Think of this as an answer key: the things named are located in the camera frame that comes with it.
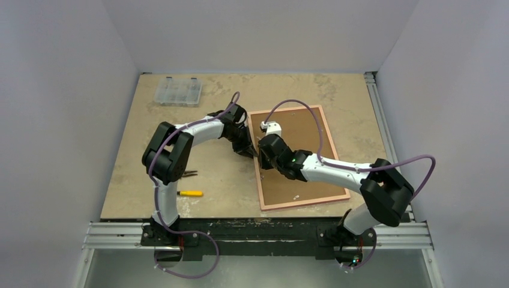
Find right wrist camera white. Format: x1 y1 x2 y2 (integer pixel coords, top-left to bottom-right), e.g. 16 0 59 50
260 121 282 136

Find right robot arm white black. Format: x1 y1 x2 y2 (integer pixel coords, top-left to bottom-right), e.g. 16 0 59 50
258 134 415 244

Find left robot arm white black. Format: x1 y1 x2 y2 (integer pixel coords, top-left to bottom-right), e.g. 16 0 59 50
142 103 258 245

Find aluminium rail frame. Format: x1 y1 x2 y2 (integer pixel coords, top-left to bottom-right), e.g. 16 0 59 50
73 72 444 287

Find pink photo frame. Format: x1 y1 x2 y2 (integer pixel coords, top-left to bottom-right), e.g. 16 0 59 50
254 105 351 211

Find clear plastic organizer box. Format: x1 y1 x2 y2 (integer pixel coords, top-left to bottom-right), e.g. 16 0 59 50
154 77 202 107

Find yellow screwdriver near front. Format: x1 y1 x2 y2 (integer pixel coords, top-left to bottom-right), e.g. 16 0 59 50
177 191 203 197

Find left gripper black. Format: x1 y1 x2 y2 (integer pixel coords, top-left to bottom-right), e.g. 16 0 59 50
226 126 257 159

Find yellow handled pliers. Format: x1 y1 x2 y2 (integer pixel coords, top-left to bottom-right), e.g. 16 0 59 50
182 170 198 178

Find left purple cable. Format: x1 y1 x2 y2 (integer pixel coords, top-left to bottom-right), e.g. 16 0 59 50
148 91 241 280

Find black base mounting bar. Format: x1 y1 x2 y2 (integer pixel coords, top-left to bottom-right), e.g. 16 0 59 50
140 217 376 267

